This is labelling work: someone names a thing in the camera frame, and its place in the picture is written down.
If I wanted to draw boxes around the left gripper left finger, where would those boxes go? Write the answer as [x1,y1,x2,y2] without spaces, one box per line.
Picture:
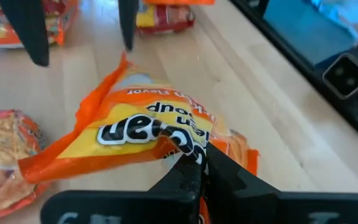
[40,154,203,224]

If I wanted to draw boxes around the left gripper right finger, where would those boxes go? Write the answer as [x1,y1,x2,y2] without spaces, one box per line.
[203,142,358,224]

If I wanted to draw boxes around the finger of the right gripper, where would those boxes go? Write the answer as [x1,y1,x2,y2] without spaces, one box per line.
[0,0,50,67]
[118,0,140,52]

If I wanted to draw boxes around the red roast beef ramen packet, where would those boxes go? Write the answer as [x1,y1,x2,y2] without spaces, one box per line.
[0,0,80,35]
[135,2,196,35]

